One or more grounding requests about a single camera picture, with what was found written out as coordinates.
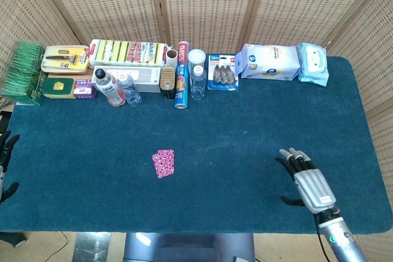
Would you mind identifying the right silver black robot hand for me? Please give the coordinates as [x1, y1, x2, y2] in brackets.
[274, 147, 338, 215]

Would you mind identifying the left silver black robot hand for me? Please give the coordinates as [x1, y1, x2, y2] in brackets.
[0, 131, 21, 205]

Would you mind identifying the black device box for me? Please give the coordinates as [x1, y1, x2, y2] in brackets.
[0, 109, 12, 134]

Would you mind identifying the green yellow scouring sponge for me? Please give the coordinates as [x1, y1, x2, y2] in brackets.
[42, 77, 77, 100]

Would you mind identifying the green tea bag box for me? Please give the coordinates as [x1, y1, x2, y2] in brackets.
[0, 40, 47, 107]

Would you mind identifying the black floor stand foot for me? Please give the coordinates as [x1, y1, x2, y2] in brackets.
[0, 231, 27, 248]

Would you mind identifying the small purple box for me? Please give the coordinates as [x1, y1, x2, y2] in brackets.
[72, 78, 96, 101]

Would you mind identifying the teal carpet table mat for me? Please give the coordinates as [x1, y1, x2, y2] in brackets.
[0, 56, 393, 234]

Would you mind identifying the yellow carded razor pack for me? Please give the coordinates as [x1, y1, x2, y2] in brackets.
[41, 45, 90, 74]

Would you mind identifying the pink drink bottle black cap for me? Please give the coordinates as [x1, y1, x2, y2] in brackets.
[93, 68, 126, 109]

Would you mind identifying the light blue wet wipes pack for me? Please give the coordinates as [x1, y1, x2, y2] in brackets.
[296, 42, 330, 87]

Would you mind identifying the grey metal table foot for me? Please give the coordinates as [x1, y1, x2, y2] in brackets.
[74, 232, 112, 262]

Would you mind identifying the white blue tissue pack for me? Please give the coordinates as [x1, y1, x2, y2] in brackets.
[233, 43, 301, 81]

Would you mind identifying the grey robot torso base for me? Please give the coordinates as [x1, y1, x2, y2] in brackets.
[122, 231, 256, 262]

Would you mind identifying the small clear water bottle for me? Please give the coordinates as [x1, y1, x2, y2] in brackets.
[117, 74, 143, 106]

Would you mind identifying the blue hooks blister pack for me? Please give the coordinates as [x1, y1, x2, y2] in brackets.
[207, 53, 240, 92]

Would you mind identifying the tall clear bottle white cap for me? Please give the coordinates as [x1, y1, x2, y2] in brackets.
[189, 64, 207, 101]

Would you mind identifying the yellow green sponge multipack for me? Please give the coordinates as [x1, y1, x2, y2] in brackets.
[88, 39, 169, 67]

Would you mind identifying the long white cardboard box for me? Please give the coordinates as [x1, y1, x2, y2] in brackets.
[91, 65, 163, 93]

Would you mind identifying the clear round jar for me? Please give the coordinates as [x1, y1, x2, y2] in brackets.
[187, 48, 207, 71]

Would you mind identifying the black gold tin can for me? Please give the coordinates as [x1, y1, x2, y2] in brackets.
[160, 65, 176, 101]

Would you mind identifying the white paper roll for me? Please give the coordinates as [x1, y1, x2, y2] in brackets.
[165, 48, 179, 68]

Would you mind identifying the woven bamboo folding screen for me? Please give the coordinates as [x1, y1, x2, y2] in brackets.
[0, 0, 393, 262]

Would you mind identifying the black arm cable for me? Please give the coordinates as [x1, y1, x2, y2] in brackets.
[313, 214, 330, 262]

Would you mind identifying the thin black floor cable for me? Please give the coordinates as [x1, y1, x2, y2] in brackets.
[36, 230, 69, 262]

